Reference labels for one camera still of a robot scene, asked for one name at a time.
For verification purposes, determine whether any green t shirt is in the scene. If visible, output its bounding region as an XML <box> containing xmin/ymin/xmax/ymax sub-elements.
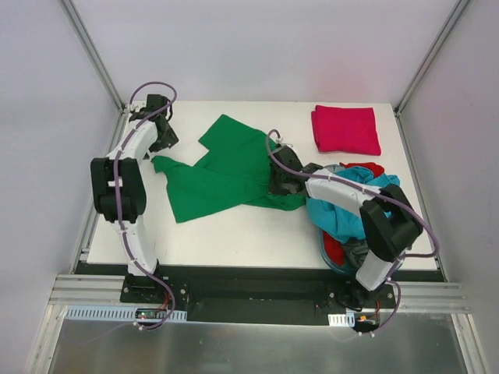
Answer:
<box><xmin>152</xmin><ymin>115</ymin><xmax>306</xmax><ymax>224</ymax></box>

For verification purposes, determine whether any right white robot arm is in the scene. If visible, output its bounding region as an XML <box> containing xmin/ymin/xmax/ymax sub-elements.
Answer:
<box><xmin>267</xmin><ymin>145</ymin><xmax>423</xmax><ymax>308</ymax></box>

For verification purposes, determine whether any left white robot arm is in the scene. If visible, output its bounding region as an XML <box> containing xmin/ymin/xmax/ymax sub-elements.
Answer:
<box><xmin>90</xmin><ymin>93</ymin><xmax>179</xmax><ymax>305</ymax></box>

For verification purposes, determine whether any folded pink t shirt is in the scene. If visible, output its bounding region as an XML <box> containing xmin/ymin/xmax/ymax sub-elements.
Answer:
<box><xmin>311</xmin><ymin>105</ymin><xmax>382</xmax><ymax>156</ymax></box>

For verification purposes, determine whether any turquoise t shirt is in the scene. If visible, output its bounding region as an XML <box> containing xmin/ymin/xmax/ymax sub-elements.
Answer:
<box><xmin>306</xmin><ymin>164</ymin><xmax>400</xmax><ymax>244</ymax></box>

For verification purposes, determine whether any red t shirt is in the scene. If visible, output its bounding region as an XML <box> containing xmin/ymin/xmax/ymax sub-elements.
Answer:
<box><xmin>339</xmin><ymin>162</ymin><xmax>385</xmax><ymax>178</ymax></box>

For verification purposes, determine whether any grey t shirt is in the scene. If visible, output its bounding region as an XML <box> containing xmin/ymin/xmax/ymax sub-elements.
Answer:
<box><xmin>341</xmin><ymin>238</ymin><xmax>370</xmax><ymax>269</ymax></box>

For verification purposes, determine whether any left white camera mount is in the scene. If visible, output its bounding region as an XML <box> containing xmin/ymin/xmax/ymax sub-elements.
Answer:
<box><xmin>125</xmin><ymin>103</ymin><xmax>140</xmax><ymax>112</ymax></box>

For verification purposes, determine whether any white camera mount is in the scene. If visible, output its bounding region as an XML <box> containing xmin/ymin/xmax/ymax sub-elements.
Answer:
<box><xmin>269</xmin><ymin>129</ymin><xmax>293</xmax><ymax>149</ymax></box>
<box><xmin>125</xmin><ymin>103</ymin><xmax>140</xmax><ymax>112</ymax></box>

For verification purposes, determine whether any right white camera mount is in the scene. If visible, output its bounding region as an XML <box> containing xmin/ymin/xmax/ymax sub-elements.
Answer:
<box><xmin>269</xmin><ymin>129</ymin><xmax>293</xmax><ymax>149</ymax></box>

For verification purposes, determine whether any left aluminium frame post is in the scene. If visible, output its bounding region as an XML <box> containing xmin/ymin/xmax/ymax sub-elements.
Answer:
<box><xmin>58</xmin><ymin>0</ymin><xmax>126</xmax><ymax>112</ymax></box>

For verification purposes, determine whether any aluminium frame post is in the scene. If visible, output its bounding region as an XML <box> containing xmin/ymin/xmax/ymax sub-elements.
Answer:
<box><xmin>58</xmin><ymin>0</ymin><xmax>126</xmax><ymax>112</ymax></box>
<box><xmin>394</xmin><ymin>0</ymin><xmax>472</xmax><ymax>118</ymax></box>

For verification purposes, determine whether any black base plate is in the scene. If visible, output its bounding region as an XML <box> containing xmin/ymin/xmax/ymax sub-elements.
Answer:
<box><xmin>73</xmin><ymin>261</ymin><xmax>448</xmax><ymax>324</ymax></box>

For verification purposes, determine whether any right white cable duct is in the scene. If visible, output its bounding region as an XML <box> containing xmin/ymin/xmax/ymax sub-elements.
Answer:
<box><xmin>327</xmin><ymin>312</ymin><xmax>356</xmax><ymax>328</ymax></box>

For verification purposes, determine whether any right aluminium frame post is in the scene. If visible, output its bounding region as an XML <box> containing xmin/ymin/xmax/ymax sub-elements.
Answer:
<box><xmin>394</xmin><ymin>0</ymin><xmax>472</xmax><ymax>118</ymax></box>

